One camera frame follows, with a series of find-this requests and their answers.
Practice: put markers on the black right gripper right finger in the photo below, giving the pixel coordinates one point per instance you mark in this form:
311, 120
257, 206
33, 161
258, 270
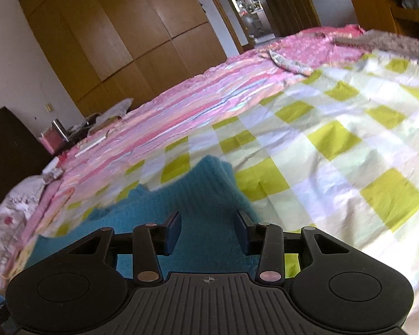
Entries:
266, 241

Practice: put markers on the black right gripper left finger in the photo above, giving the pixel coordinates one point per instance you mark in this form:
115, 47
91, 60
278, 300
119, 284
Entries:
150, 241

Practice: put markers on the pink striped bed sheet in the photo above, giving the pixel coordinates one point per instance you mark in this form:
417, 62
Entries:
219, 93

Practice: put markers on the green white checkered blanket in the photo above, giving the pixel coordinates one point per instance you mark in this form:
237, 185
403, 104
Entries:
338, 151

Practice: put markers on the white plastic bag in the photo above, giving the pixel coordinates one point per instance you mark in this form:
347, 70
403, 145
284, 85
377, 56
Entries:
118, 110

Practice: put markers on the pink storage box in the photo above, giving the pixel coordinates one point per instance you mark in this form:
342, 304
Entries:
52, 140

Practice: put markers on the white floral pillow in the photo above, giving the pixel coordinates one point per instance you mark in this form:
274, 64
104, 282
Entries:
20, 212

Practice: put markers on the dark brown cabinet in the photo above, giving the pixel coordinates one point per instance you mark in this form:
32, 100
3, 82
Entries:
21, 154

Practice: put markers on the small floral cloth piece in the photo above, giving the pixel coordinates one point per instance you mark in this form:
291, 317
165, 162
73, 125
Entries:
290, 65

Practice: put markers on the brown wooden wardrobe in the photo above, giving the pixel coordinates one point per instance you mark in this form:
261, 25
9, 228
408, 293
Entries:
104, 51

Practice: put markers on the grey patterned folded cloth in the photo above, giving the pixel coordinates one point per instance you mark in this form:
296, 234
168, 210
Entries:
371, 40

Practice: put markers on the dark wooden door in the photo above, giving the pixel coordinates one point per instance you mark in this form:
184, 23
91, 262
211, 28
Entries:
291, 16

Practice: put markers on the wooden desk shelf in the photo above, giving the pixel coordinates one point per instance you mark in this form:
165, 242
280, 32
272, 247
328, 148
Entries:
388, 16

